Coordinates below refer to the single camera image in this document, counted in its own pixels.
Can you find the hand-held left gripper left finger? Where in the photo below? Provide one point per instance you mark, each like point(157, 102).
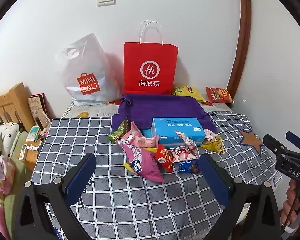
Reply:
point(80, 180)

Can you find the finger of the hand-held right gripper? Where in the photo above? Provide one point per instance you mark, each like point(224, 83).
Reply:
point(273, 145)
point(295, 140)

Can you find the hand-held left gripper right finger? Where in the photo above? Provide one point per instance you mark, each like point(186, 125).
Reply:
point(215, 180)

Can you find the blue cookie packet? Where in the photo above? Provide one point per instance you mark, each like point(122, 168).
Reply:
point(187, 167)

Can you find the yellow triangular snack packet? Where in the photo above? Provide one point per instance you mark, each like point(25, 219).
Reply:
point(215, 145)

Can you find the small pink-white snack packet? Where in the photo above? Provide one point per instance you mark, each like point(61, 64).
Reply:
point(210, 134)

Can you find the white red-print snack packet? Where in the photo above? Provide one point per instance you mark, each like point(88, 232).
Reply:
point(188, 141)

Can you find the red gold-print snack packet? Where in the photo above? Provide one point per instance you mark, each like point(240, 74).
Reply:
point(165, 157)

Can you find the green snack packet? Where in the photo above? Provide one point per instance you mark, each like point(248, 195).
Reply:
point(120, 131)

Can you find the magenta snack packet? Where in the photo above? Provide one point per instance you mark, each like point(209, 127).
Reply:
point(146, 167)

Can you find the person's right forearm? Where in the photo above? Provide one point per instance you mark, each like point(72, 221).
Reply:
point(297, 232)

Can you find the person's right hand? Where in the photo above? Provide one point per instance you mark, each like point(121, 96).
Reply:
point(291, 205)

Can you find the wooden nightstand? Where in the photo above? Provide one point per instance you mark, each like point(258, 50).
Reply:
point(33, 155)

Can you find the grey checked blanket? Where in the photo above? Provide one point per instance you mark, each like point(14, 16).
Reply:
point(130, 205)

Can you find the blue tissue pack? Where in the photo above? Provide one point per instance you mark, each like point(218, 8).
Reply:
point(177, 130)

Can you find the white remote control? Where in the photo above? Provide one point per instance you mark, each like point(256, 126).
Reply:
point(22, 151)

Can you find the green-white small box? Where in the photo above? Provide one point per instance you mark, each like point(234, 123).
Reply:
point(33, 133)

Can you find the green bedding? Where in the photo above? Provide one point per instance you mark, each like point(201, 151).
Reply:
point(15, 205)

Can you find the orange-red chip bag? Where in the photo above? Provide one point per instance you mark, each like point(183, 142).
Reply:
point(218, 95)

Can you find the flat blue packet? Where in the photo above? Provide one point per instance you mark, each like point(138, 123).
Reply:
point(147, 133)

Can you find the red patterned book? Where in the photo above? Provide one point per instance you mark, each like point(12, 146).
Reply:
point(38, 106)

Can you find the white floral pillow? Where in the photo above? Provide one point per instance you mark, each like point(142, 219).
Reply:
point(3, 135)

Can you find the purple towel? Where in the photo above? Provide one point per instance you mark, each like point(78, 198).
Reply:
point(160, 107)

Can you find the yellow chip bag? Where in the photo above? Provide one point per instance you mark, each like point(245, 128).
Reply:
point(187, 91)

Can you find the white plastic shopping bag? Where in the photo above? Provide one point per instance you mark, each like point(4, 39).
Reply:
point(90, 80)

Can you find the red paper bag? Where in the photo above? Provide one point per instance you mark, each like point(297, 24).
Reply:
point(150, 60)

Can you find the brown wooden door frame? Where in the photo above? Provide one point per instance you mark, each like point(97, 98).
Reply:
point(242, 42)

